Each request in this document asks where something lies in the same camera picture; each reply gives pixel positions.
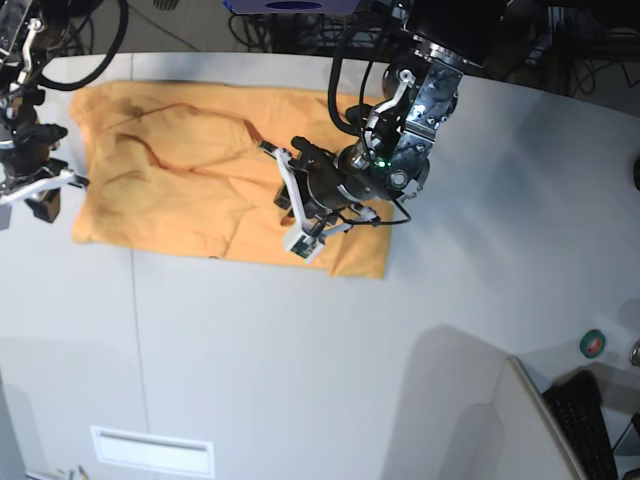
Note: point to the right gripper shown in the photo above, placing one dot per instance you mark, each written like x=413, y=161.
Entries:
x=25, y=158

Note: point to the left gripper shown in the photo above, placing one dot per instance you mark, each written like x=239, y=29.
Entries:
x=330, y=182

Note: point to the yellow t-shirt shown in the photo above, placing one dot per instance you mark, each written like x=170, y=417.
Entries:
x=175, y=167

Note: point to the black keyboard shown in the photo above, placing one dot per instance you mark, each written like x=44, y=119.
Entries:
x=576, y=407

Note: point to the green tape roll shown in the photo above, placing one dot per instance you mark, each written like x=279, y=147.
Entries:
x=592, y=344

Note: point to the yellow pencil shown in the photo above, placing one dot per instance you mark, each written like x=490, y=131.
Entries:
x=83, y=474

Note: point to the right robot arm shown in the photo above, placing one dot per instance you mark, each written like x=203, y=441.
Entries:
x=33, y=34

